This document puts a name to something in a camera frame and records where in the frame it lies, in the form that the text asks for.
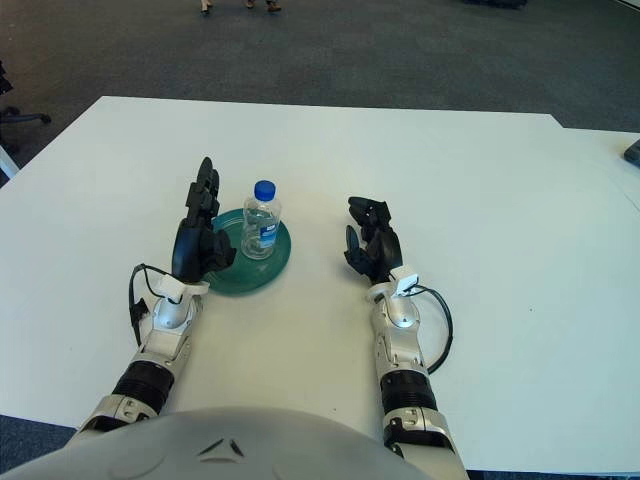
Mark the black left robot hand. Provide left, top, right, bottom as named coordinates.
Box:
left=171, top=156, right=237, bottom=284

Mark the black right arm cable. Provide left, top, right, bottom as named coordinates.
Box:
left=417, top=284, right=455, bottom=376

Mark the grey robot torso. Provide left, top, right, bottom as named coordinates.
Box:
left=0, top=407, right=426, bottom=480

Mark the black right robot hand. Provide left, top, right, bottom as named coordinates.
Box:
left=343, top=196, right=404, bottom=285

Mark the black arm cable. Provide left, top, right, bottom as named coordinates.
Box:
left=417, top=284, right=455, bottom=376
left=128, top=263, right=174, bottom=346

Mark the clear bottle with blue cap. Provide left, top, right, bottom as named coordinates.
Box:
left=240, top=179, right=283, bottom=260

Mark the green round plate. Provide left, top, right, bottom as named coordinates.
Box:
left=202, top=208, right=294, bottom=300

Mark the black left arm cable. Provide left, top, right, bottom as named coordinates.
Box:
left=128, top=263, right=174, bottom=346

